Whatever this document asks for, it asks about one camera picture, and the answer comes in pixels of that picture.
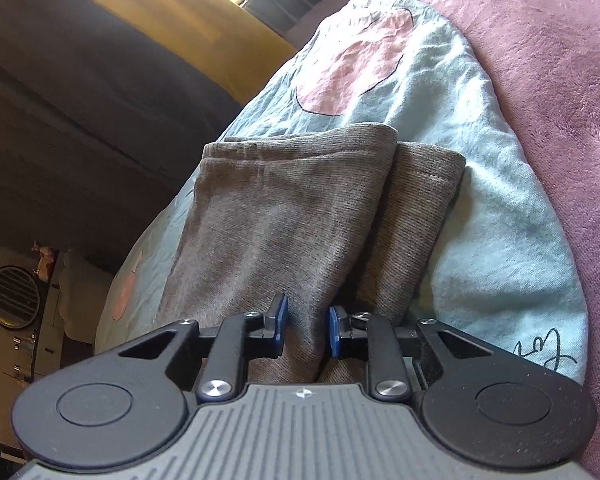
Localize pink purple blanket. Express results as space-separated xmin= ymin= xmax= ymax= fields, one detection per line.
xmin=422 ymin=0 xmax=600 ymax=477

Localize round black mirror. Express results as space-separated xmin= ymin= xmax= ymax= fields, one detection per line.
xmin=0 ymin=266 xmax=42 ymax=330

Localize grey curtain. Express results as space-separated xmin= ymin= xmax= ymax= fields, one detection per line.
xmin=0 ymin=0 xmax=239 ymax=270

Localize pink plush toy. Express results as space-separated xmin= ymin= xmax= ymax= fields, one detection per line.
xmin=31 ymin=240 xmax=58 ymax=283

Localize grey sweatpants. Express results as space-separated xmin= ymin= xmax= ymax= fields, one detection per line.
xmin=156 ymin=124 xmax=465 ymax=382

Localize yellow curtain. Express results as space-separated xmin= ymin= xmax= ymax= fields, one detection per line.
xmin=91 ymin=0 xmax=296 ymax=104

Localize grey dressing desk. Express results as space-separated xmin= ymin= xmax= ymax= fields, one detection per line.
xmin=1 ymin=284 xmax=94 ymax=382

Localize light blue patterned bedsheet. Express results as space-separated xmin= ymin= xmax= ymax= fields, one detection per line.
xmin=95 ymin=0 xmax=588 ymax=382

